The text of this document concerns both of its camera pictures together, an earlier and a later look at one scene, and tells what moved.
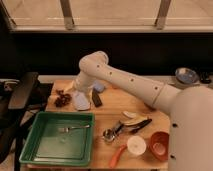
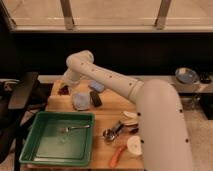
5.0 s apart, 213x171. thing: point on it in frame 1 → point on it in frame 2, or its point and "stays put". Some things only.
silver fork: (66, 129) stays put
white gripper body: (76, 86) → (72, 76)
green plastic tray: (44, 144) stays put
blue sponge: (98, 85) stays put
